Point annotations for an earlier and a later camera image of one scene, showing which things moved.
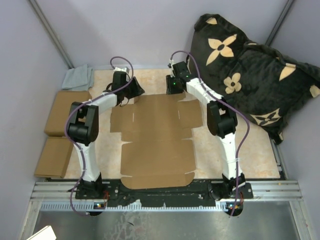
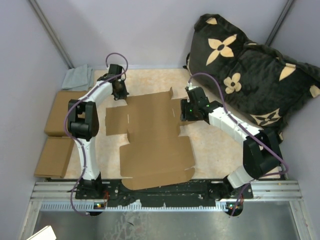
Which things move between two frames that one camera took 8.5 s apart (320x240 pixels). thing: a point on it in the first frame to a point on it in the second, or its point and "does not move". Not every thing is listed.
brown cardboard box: [158, 154] does not move
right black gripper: [170, 90] to [185, 116]
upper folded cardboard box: [55, 124] does not move
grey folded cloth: [79, 79] does not move
